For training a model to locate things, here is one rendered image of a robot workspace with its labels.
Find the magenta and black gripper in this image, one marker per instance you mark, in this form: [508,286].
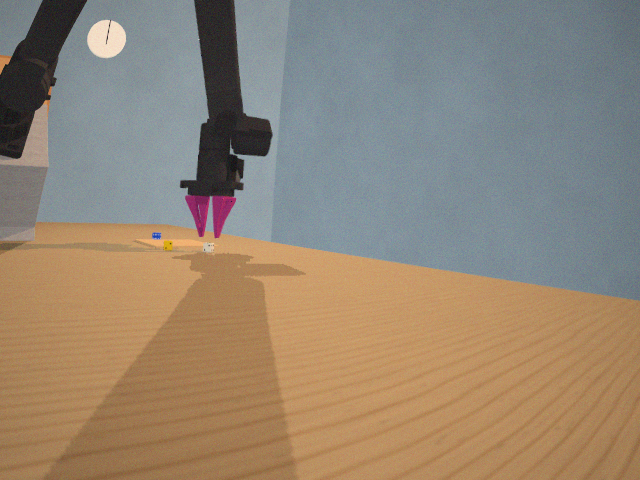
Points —
[210,168]

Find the orange mat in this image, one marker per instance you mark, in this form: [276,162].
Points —
[159,243]

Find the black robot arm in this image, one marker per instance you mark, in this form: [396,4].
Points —
[24,87]

